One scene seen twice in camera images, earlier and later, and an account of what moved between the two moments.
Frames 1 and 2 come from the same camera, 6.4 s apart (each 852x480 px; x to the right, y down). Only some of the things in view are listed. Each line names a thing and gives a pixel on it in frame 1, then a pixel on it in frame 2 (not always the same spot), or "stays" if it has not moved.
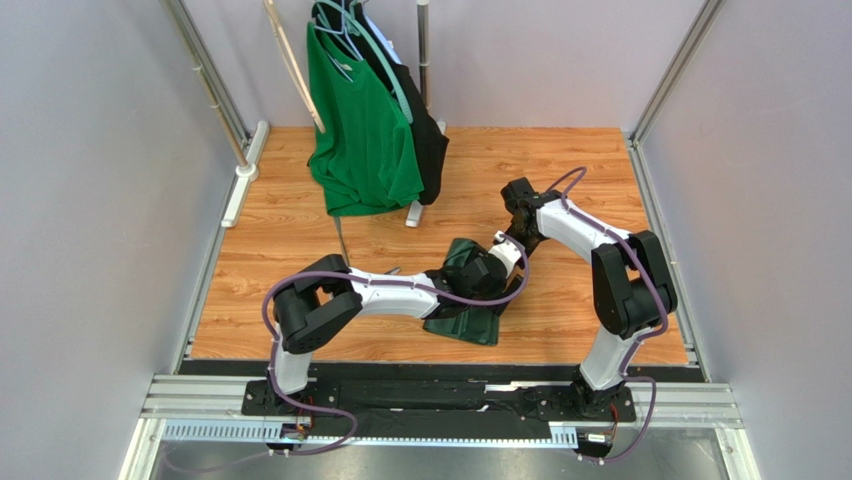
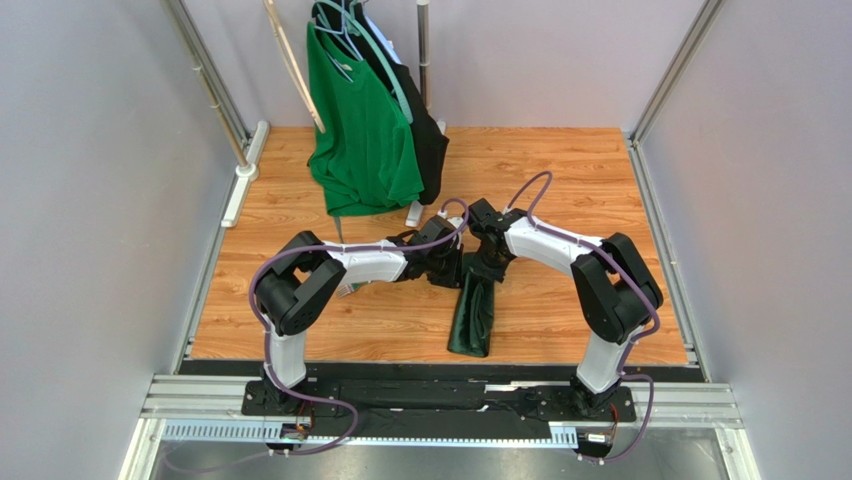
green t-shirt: [363, 157] stays
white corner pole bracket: [247, 172] stays
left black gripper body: [498, 292] -> [444, 269]
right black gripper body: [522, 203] -> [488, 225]
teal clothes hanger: [372, 42] stays
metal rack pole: [423, 10] stays
